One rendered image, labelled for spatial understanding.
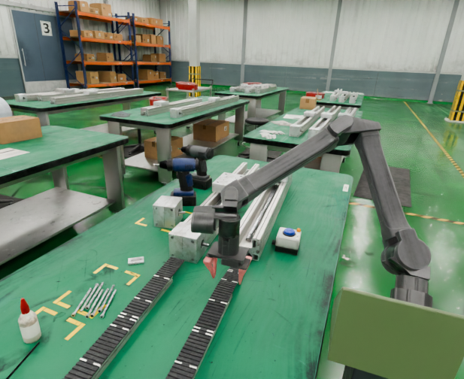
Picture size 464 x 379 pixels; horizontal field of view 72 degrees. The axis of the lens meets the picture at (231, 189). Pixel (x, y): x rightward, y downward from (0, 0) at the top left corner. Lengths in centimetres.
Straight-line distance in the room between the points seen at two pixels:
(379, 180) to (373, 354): 42
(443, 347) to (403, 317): 9
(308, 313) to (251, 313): 16
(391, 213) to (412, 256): 12
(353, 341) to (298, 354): 13
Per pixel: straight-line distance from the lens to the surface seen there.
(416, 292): 87
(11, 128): 285
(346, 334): 80
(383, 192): 93
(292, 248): 116
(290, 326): 91
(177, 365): 77
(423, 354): 83
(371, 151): 97
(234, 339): 86
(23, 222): 287
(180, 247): 109
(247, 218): 120
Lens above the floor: 141
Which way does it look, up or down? 22 degrees down
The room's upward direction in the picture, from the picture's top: 2 degrees clockwise
